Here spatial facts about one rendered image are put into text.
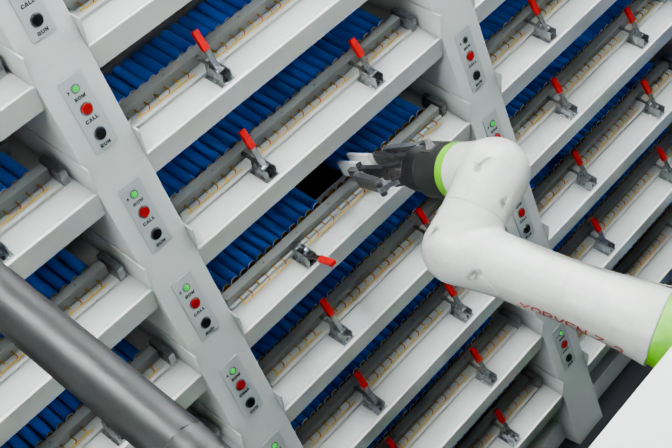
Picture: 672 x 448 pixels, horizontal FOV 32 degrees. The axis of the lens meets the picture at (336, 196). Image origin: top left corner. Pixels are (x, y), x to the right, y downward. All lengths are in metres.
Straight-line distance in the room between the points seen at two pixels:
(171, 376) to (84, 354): 1.43
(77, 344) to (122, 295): 1.31
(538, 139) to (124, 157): 1.00
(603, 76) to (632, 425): 2.07
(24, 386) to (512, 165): 0.78
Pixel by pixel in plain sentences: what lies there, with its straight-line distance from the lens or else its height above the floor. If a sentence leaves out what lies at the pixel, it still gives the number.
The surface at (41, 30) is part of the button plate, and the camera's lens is 1.64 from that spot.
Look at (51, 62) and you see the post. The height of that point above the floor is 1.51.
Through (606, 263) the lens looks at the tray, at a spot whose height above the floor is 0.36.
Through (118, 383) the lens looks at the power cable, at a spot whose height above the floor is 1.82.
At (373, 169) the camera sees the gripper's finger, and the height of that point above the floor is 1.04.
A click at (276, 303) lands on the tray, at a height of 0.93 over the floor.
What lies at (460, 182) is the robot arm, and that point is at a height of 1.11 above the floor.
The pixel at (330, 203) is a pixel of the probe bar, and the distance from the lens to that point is 2.08.
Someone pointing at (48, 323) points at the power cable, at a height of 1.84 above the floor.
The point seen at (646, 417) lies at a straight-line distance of 0.53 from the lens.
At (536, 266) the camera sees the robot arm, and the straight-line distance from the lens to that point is 1.69.
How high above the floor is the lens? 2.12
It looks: 33 degrees down
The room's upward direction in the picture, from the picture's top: 24 degrees counter-clockwise
